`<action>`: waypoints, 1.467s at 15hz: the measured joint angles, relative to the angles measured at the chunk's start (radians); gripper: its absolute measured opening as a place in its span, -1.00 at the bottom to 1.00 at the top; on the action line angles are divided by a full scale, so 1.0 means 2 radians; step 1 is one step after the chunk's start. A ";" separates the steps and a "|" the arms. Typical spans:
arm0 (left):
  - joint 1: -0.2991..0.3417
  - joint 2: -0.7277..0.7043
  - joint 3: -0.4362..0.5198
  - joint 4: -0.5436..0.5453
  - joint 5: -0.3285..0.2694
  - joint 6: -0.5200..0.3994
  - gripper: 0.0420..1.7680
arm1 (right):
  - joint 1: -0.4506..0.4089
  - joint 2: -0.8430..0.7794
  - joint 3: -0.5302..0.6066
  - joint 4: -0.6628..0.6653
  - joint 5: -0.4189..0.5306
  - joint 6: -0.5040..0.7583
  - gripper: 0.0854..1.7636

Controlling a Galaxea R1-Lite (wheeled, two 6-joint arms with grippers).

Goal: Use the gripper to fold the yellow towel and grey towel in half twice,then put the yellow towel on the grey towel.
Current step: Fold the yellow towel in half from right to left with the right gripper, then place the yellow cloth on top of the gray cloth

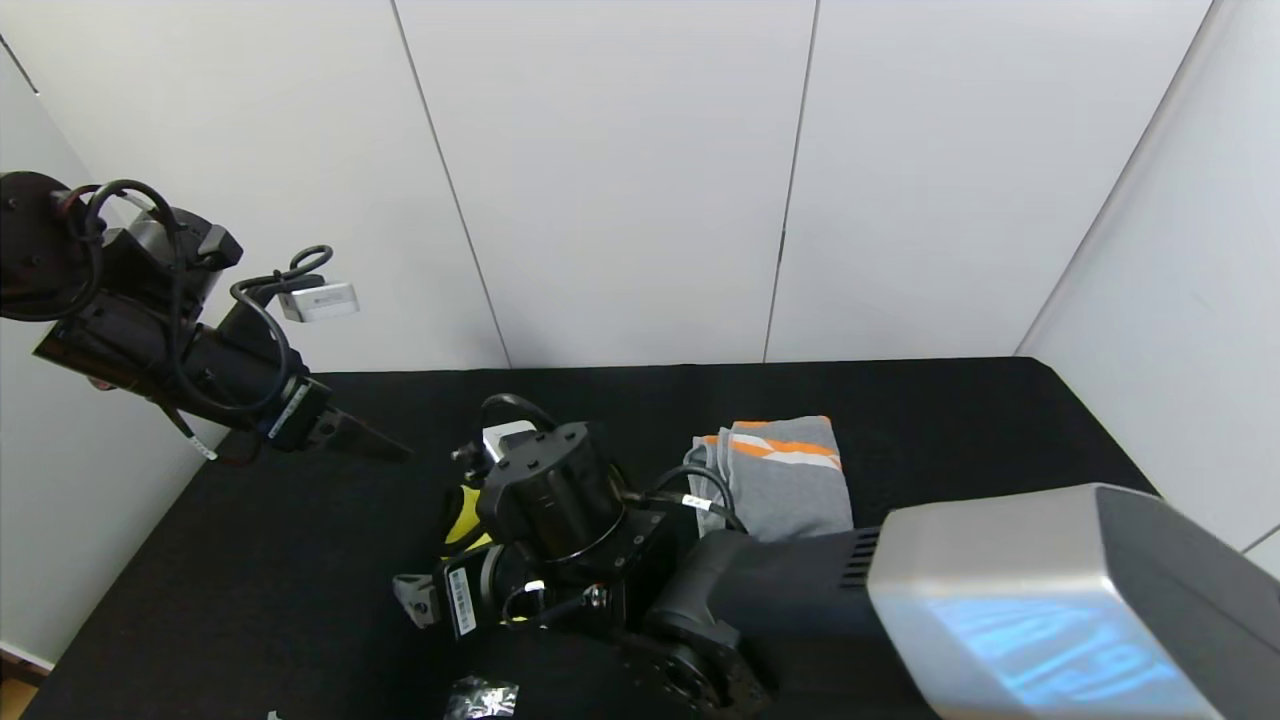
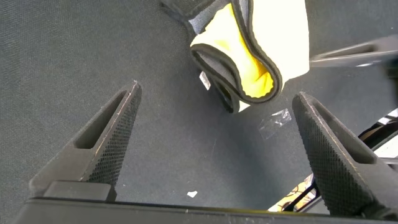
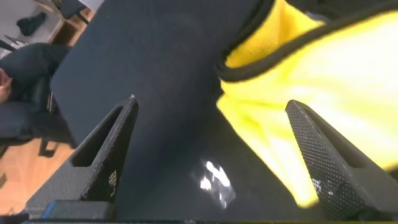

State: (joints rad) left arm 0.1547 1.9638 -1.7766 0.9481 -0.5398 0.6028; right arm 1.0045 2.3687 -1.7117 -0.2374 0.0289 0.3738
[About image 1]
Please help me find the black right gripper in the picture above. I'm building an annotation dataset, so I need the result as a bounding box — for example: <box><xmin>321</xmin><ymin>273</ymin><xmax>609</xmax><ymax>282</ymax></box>
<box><xmin>392</xmin><ymin>545</ymin><xmax>535</xmax><ymax>642</ymax></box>

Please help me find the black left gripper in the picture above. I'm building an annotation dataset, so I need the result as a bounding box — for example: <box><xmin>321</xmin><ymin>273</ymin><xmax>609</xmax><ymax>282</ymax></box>
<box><xmin>177</xmin><ymin>324</ymin><xmax>414</xmax><ymax>464</ymax></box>

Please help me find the yellow towel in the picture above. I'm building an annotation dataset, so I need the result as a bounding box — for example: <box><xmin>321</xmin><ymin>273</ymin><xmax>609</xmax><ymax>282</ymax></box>
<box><xmin>443</xmin><ymin>485</ymin><xmax>498</xmax><ymax>561</ymax></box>

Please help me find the grey towel with orange marks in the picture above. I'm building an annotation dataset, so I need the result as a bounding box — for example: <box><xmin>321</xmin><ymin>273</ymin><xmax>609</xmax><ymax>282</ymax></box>
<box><xmin>685</xmin><ymin>415</ymin><xmax>854</xmax><ymax>543</ymax></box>

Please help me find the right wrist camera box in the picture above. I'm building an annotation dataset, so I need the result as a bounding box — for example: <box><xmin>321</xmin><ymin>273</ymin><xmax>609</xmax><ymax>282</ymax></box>
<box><xmin>483</xmin><ymin>420</ymin><xmax>538</xmax><ymax>463</ymax></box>

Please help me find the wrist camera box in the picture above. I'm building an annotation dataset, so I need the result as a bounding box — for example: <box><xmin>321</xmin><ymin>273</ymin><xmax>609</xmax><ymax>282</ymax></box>
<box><xmin>278</xmin><ymin>282</ymin><xmax>359</xmax><ymax>323</ymax></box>
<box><xmin>483</xmin><ymin>420</ymin><xmax>538</xmax><ymax>463</ymax></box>

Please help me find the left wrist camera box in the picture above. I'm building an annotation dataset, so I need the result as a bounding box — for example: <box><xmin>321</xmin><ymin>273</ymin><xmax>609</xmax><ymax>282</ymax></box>
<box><xmin>278</xmin><ymin>282</ymin><xmax>359</xmax><ymax>323</ymax></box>

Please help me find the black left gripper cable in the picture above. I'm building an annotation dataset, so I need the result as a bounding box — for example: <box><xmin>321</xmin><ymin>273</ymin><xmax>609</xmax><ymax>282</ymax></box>
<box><xmin>85</xmin><ymin>180</ymin><xmax>336</xmax><ymax>416</ymax></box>

